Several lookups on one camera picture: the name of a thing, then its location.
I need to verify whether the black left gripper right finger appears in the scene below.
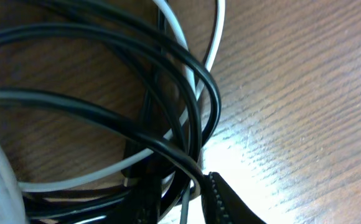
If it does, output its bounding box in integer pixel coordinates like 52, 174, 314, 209
202, 172, 265, 224

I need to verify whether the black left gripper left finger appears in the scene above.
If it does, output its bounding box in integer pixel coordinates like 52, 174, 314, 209
105, 175, 162, 224

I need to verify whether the white USB cable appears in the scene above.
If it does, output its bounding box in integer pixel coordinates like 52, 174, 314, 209
0, 0, 227, 224

